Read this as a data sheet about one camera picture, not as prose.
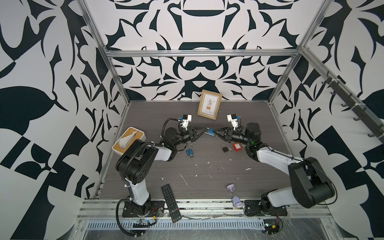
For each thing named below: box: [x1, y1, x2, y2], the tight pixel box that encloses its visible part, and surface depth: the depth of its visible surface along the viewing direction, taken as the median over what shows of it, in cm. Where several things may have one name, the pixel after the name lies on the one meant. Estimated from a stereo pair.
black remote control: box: [161, 183, 182, 223], surface depth 77 cm
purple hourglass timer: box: [226, 183, 243, 207], surface depth 78 cm
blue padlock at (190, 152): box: [186, 143, 195, 158], surface depth 94 cm
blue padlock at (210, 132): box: [207, 128, 215, 137], surface depth 79 cm
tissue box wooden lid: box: [112, 126, 145, 154], surface depth 96 cm
